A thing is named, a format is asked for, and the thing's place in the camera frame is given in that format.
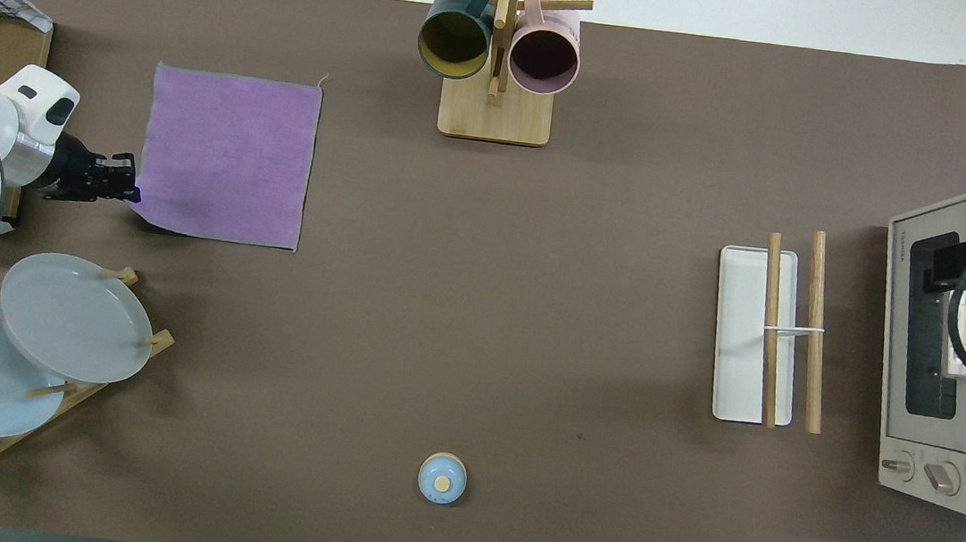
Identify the grey plate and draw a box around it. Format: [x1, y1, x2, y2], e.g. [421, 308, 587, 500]
[0, 247, 162, 390]

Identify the brown table mat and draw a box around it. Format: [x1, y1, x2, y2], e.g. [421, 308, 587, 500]
[0, 0, 966, 542]

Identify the white rack with wooden bars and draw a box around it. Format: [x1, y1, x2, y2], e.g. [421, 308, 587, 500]
[703, 221, 843, 435]

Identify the wooden mug tree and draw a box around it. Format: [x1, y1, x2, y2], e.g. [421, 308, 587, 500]
[405, 0, 595, 152]

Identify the pink mug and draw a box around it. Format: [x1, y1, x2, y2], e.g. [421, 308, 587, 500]
[505, 0, 587, 99]

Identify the dark teal mug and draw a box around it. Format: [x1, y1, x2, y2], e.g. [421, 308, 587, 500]
[413, 0, 498, 84]

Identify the purple towel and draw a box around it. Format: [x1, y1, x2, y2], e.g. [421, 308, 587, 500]
[130, 56, 329, 254]

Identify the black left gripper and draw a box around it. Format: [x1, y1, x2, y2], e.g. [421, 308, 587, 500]
[42, 134, 147, 209]

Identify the wooden plate rack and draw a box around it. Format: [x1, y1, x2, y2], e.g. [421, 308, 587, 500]
[0, 254, 183, 489]

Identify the blue call bell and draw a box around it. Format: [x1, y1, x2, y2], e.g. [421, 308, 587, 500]
[415, 449, 470, 508]

